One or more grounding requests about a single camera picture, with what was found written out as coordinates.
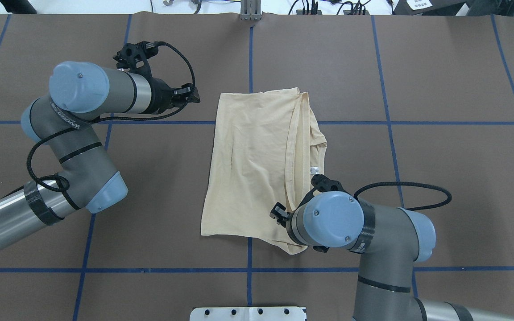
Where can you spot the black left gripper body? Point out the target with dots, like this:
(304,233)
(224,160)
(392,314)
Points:
(162,94)

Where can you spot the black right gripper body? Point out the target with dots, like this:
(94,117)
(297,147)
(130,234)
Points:
(279,211)

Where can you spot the beige long-sleeve printed shirt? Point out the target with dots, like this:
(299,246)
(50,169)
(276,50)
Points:
(267,147)

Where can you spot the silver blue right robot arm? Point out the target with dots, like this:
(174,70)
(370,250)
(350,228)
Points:
(390,240)

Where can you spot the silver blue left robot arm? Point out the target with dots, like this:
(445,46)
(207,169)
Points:
(69,167)

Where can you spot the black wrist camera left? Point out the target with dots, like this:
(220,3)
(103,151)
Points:
(134,57)

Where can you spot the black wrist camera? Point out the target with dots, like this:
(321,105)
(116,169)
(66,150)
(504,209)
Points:
(324,184)
(134,57)

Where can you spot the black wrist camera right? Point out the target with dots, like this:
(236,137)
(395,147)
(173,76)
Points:
(324,184)

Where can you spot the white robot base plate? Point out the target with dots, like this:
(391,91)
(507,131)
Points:
(263,313)

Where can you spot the aluminium frame post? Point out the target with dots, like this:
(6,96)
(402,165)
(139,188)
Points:
(250,10)

